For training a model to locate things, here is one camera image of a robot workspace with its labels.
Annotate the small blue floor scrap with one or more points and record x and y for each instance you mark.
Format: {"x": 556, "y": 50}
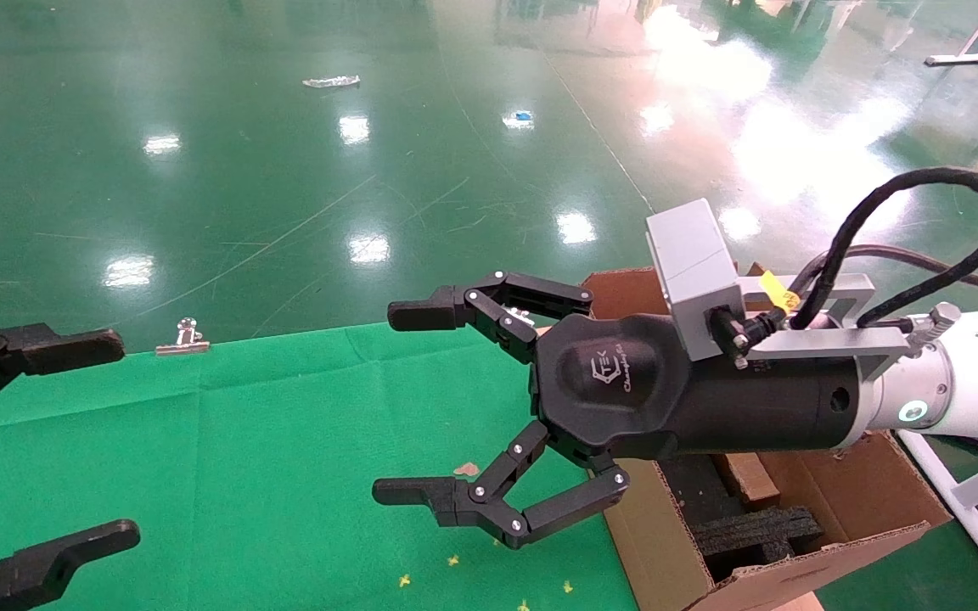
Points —
{"x": 523, "y": 114}

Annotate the white floor stand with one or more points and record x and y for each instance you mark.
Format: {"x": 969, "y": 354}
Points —
{"x": 956, "y": 59}

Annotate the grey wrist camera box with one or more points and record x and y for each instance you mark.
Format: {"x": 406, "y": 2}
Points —
{"x": 693, "y": 263}

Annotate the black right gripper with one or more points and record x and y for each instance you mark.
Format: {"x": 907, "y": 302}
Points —
{"x": 625, "y": 399}

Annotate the silver binder clip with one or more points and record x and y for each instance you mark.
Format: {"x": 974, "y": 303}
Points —
{"x": 183, "y": 344}
{"x": 519, "y": 315}

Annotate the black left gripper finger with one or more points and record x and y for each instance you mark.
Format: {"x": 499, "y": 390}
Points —
{"x": 56, "y": 350}
{"x": 39, "y": 568}

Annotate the green table cloth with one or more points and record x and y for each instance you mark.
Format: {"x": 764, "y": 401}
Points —
{"x": 243, "y": 441}

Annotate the brown cardboard scrap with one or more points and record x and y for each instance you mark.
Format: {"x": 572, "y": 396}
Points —
{"x": 463, "y": 468}

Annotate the small taped cardboard box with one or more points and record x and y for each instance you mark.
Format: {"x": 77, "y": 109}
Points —
{"x": 752, "y": 479}

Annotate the long black foam bar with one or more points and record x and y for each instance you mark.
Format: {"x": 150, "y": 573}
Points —
{"x": 761, "y": 530}

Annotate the large open cardboard carton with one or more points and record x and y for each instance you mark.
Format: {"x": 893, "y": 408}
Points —
{"x": 854, "y": 492}

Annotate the grey camera mounting bracket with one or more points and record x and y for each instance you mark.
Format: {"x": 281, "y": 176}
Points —
{"x": 820, "y": 341}

